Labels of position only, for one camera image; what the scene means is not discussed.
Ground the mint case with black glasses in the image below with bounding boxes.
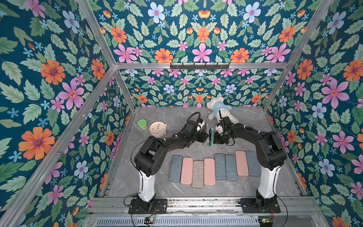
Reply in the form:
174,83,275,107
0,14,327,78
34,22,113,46
205,128,215,147

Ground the mint case with white glasses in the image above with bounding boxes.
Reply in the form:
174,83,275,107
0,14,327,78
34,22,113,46
215,153,226,181

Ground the pink case with purple glasses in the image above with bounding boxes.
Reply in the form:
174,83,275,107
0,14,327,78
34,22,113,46
235,151,249,176

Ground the grey case with yellow glasses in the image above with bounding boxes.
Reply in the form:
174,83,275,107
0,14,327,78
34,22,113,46
225,154,238,182

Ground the grey case with olive glasses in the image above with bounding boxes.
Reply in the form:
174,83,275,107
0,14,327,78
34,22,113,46
169,155,183,183

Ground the grey case with black sunglasses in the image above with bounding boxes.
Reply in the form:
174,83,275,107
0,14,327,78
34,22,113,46
192,160,204,188

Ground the pink case with brown sunglasses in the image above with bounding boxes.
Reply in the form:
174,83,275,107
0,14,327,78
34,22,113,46
180,157,194,185

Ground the grey case with red glasses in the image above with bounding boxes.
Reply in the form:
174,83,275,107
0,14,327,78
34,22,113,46
246,151,261,177

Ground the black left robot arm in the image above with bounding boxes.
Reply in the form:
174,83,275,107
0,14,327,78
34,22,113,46
133,118,209,203

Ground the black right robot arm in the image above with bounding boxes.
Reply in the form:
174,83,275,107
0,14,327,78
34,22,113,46
214,116,287,200

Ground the white teddy bear blue shirt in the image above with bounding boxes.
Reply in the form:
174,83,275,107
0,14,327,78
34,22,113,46
207,97,239,124

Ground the cream round alarm clock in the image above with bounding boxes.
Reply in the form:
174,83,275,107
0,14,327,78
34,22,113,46
149,121,167,138

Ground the green lidded round container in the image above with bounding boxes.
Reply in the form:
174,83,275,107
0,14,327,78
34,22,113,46
138,119,147,130

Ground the black hook rail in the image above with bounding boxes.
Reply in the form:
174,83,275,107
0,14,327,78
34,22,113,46
169,63,230,71

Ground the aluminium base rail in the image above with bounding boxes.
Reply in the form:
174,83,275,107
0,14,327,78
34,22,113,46
87,196,318,216

